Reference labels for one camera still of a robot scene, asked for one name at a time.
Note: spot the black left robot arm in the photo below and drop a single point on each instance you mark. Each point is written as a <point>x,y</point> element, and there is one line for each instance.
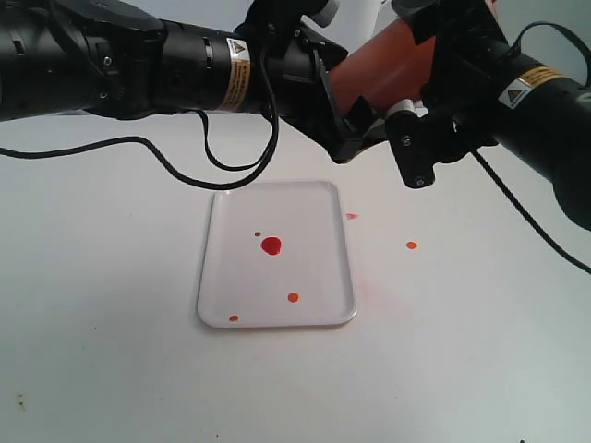
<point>114,60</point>

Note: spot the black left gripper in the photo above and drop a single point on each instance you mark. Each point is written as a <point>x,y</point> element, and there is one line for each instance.
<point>271,53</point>

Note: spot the red sauce squeeze bottle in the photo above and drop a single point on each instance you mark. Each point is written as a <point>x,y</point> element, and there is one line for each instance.
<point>390,67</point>

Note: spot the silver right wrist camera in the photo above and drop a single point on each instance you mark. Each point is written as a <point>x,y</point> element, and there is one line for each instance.
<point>403,106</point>

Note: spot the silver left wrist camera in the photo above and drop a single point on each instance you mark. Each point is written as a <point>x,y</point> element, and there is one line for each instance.
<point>325,12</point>

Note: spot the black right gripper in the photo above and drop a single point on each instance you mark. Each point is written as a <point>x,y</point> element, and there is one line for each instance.
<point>453,84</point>

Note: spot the white rectangular plastic tray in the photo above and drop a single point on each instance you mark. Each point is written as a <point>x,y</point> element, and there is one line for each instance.
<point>276,257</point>

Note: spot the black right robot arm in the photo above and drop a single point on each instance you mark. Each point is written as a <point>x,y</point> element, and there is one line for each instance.
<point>539,114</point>

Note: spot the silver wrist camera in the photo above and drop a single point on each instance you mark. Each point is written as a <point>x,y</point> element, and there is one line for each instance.
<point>403,106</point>
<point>325,12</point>

